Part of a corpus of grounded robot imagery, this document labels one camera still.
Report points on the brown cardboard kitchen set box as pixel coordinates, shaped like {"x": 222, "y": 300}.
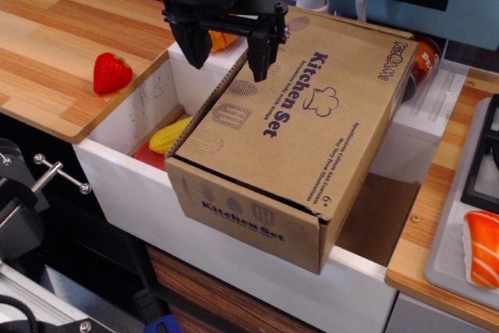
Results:
{"x": 277, "y": 164}

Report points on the black metal clamp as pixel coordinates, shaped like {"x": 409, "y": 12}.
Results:
{"x": 22, "y": 200}

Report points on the blue clamp handle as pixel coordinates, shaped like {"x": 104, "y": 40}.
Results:
{"x": 165, "y": 324}

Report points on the yellow toy corn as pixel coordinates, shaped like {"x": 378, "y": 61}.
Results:
{"x": 164, "y": 138}

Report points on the wooden cabinet drawer front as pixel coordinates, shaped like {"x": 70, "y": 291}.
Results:
{"x": 214, "y": 302}

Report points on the orange toy fruit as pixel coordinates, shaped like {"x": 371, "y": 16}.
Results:
{"x": 221, "y": 40}

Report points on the toy food can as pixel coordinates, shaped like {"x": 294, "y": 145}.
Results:
{"x": 426, "y": 61}

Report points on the black stove grate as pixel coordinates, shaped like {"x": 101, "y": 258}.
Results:
{"x": 481, "y": 186}

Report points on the red toy strawberry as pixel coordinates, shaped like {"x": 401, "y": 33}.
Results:
{"x": 111, "y": 73}

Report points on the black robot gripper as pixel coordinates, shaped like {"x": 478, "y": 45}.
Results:
{"x": 262, "y": 22}

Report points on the red toy vegetable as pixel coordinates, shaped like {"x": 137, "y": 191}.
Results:
{"x": 149, "y": 157}

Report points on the salmon sushi toy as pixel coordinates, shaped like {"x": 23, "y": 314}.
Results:
{"x": 480, "y": 248}

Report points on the grey stove tray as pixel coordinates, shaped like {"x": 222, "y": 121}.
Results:
{"x": 445, "y": 267}

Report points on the white faucet handle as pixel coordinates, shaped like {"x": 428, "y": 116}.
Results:
{"x": 361, "y": 10}

